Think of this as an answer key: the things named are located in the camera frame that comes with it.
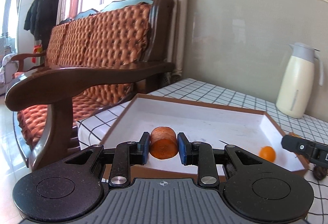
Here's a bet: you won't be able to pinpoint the cut orange carrot piece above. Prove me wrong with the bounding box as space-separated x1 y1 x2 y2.
150 126 178 160

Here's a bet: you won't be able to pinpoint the white tray brown rim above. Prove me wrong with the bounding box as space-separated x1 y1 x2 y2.
101 94 309 176

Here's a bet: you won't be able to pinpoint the small orange kumquat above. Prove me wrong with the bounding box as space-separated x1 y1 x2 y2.
259 146 276 162

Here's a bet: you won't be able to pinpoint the dark passion fruit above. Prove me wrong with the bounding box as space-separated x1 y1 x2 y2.
312 165 327 181

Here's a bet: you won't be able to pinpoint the cream thermos jug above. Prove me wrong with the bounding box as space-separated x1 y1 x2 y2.
276 42 325 118

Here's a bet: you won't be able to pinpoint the wooden sofa orange cushions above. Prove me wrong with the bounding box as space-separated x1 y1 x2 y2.
5 0 175 171

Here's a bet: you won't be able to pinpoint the grey armchair with lace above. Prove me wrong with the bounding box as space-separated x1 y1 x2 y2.
1 53 18 86

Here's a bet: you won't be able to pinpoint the white refrigerator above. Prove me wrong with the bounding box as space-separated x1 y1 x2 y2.
17 0 44 72

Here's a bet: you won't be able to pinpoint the black coat on rack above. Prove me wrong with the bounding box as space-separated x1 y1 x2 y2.
24 0 59 50

